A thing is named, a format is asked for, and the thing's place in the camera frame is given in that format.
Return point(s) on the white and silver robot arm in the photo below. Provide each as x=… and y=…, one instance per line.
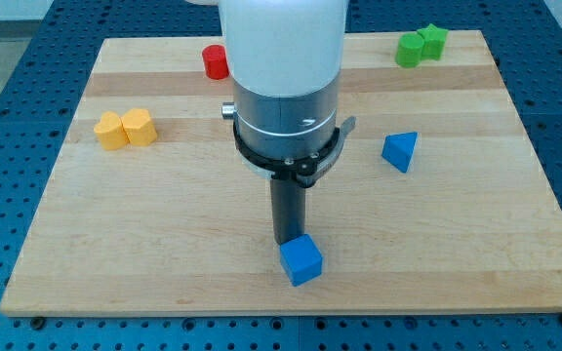
x=285, y=60

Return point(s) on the blue triangle block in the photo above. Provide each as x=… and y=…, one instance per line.
x=399, y=150

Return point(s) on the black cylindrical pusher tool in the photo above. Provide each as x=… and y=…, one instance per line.
x=288, y=210

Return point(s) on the blue cube block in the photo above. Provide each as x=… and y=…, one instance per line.
x=301, y=260

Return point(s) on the red cylinder block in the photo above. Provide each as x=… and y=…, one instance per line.
x=215, y=63

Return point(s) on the yellow hexagon block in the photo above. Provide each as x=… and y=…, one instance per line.
x=139, y=127

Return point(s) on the wooden board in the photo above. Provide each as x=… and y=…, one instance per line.
x=182, y=227

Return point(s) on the yellow heart block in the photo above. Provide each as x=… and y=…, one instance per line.
x=110, y=132

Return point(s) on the green cylinder block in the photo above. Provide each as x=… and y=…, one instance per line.
x=409, y=50

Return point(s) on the green star block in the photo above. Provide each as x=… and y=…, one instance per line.
x=434, y=40

